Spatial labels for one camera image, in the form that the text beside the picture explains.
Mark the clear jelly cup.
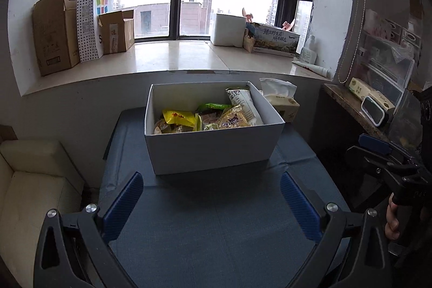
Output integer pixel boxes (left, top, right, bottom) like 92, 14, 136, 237
154, 118, 173, 134

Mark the kuromi round cracker pack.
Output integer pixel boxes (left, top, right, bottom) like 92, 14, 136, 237
217, 104, 250, 129

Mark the yellow snack bag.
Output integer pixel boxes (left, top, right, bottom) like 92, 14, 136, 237
163, 109, 196, 128

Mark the white tall snack bag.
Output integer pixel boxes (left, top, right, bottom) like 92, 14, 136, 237
225, 88, 264, 126

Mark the person's right hand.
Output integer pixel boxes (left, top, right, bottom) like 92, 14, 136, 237
384, 194, 400, 240

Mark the white digital clock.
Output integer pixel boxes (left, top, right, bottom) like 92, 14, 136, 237
361, 96, 386, 127

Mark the wooden side shelf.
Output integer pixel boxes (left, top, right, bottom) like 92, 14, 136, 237
323, 83, 390, 142

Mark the white tube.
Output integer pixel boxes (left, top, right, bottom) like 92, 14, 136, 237
292, 61, 330, 78

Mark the clear plastic drawer unit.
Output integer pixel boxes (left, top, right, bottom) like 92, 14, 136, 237
352, 9, 422, 106

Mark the cream leather sofa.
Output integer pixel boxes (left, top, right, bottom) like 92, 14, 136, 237
1, 140, 84, 287

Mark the beige tissue pack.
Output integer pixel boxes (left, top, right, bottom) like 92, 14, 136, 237
260, 78, 299, 123

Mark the white plastic bottle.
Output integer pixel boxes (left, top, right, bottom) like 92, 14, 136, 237
299, 35, 317, 64

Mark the white storage box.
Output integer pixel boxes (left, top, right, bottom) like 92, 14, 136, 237
144, 81, 285, 175

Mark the landscape printed long box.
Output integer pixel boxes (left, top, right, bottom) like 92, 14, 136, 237
245, 23, 299, 58

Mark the small wicker basket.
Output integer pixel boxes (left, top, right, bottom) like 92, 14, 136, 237
242, 29, 255, 53

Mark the white box on sill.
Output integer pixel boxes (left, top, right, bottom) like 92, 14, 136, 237
210, 13, 246, 48

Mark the small open cardboard box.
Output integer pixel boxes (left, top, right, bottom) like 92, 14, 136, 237
99, 9, 135, 55

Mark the large brown cardboard box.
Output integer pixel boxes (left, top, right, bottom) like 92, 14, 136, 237
32, 0, 80, 77

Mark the white dotted paper bag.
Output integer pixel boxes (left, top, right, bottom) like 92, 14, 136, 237
76, 0, 113, 63

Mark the white bead curtain cord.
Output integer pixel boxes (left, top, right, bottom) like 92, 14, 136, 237
336, 0, 369, 85

